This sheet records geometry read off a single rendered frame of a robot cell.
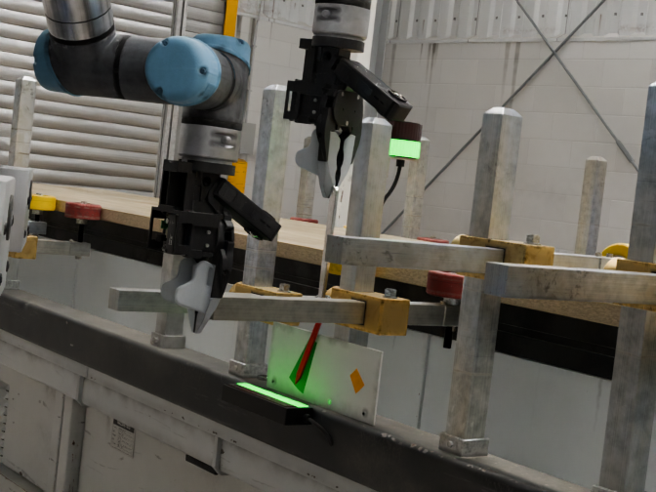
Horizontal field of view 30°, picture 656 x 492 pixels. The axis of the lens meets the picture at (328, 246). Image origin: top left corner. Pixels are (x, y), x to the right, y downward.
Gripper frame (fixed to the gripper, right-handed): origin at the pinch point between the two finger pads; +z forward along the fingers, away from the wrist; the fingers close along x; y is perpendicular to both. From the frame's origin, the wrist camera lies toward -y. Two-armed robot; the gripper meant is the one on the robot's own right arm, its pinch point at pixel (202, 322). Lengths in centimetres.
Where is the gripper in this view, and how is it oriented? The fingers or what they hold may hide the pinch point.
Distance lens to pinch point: 154.3
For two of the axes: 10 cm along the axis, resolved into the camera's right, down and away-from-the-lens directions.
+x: 5.9, 1.1, -8.0
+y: -8.0, -0.7, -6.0
